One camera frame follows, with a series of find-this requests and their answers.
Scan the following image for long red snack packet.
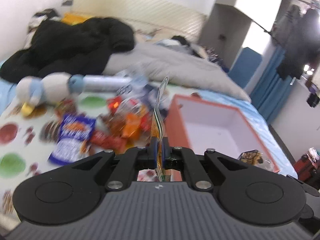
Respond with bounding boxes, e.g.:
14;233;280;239
90;130;126;153

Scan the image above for green clear snack packet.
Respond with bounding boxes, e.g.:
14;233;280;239
151;77;169;182

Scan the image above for orange snack packet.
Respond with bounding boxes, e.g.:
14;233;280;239
122;113;150;141

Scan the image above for blue pickled cabbage snack bag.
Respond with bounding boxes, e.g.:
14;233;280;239
48;114;96;165

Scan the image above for small red foil snack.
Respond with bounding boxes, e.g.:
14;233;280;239
106;96;123;115

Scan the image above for brown clear meat snack packet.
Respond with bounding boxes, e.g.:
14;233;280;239
238;150;264;166

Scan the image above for brown sticks snack packet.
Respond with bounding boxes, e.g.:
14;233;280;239
55;99;77;118

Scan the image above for white red snack pouch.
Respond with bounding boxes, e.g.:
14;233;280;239
116;98;143;115

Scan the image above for pink cardboard box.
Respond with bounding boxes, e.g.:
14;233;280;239
165;94;280;173

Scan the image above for crumpled clear plastic bag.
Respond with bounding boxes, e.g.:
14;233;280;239
116;64;159;111

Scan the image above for grey duvet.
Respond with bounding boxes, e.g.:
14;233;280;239
103;42;251;102

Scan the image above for fruit print tablecloth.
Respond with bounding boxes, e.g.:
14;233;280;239
1;93;115;218

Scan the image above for white cylindrical tube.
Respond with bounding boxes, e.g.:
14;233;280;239
83;75;132;92

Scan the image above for white blue plush duck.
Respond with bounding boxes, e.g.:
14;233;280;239
16;72;84;116

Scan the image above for clothes pile on bed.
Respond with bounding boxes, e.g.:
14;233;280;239
155;35;219;60

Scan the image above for blue curtain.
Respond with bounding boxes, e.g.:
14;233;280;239
250;46;292;124

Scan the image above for blue chair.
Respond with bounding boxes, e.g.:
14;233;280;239
228;47;262;89

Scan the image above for red suitcase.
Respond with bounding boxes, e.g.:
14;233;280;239
293;153;319;181

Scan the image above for black puffer jacket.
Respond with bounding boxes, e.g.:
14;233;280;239
1;17;135;83

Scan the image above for cream quilted headboard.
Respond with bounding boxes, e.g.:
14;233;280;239
71;0;207;42

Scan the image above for grey wardrobe cabinet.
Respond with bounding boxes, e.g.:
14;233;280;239
199;2;273;68

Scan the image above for yellow garment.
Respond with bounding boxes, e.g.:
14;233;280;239
61;12;93;25

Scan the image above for hanging clothes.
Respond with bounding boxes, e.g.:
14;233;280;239
274;4;319;80

